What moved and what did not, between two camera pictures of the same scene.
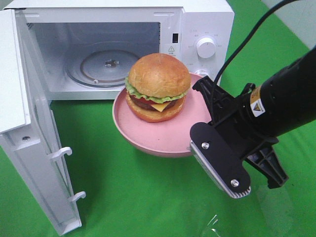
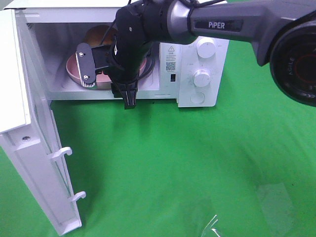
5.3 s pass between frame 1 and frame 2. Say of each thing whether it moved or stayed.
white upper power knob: stayed
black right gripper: moved
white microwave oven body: stayed
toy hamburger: moved
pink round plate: moved
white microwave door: stayed
